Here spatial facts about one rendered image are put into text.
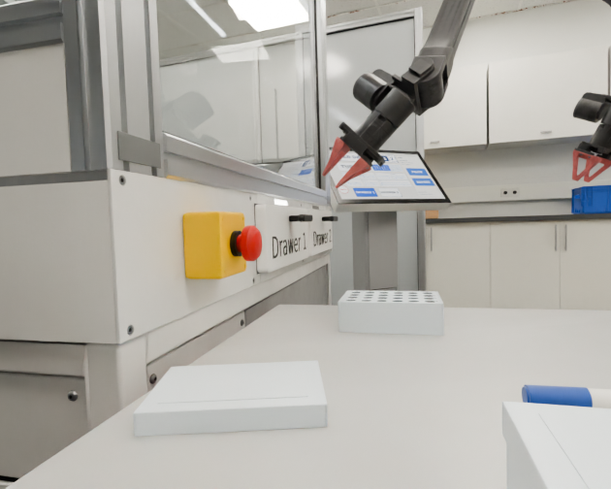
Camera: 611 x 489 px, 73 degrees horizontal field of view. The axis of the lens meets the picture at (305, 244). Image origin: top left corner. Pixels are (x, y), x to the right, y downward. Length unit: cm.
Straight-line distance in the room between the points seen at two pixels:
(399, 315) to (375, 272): 118
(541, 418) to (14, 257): 41
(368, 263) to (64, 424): 136
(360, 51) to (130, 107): 229
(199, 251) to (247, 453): 23
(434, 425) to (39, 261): 34
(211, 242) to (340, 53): 229
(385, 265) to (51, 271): 143
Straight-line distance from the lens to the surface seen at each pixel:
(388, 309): 51
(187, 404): 31
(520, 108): 416
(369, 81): 84
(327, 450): 27
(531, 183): 439
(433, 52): 86
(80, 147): 39
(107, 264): 38
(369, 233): 165
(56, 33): 43
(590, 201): 397
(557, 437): 20
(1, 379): 50
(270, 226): 67
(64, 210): 40
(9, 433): 51
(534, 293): 379
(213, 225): 44
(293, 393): 31
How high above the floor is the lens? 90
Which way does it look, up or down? 3 degrees down
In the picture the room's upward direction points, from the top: 2 degrees counter-clockwise
